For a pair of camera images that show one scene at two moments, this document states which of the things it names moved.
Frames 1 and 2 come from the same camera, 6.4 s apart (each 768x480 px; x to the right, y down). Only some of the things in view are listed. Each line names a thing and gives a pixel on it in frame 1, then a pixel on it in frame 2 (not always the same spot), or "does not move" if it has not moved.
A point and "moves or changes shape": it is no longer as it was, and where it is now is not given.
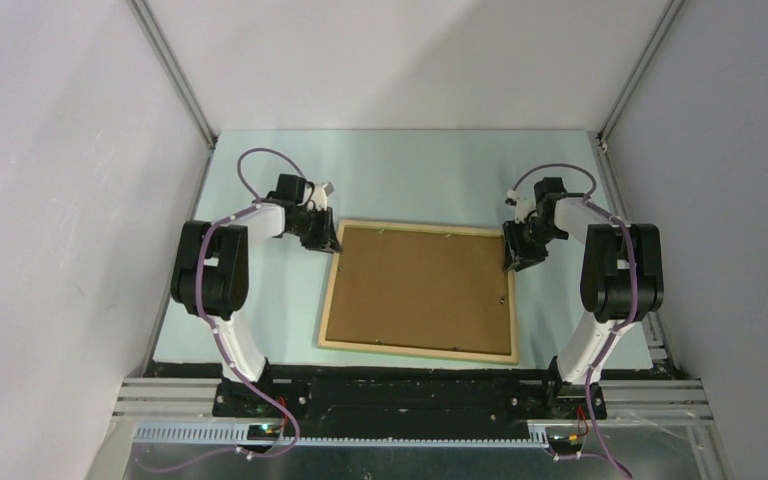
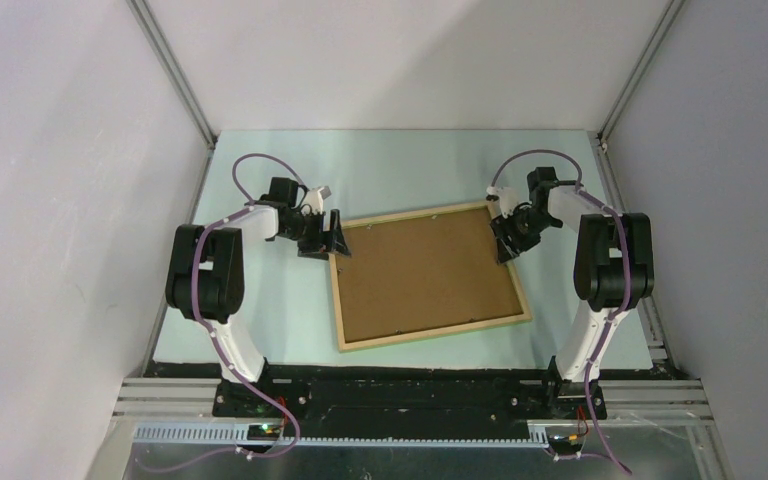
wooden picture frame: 471,355 -> 338,291
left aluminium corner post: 154,31 does not move
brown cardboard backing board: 427,289 moves or changes shape
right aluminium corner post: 640,72 does not move
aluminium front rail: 140,397 does not move
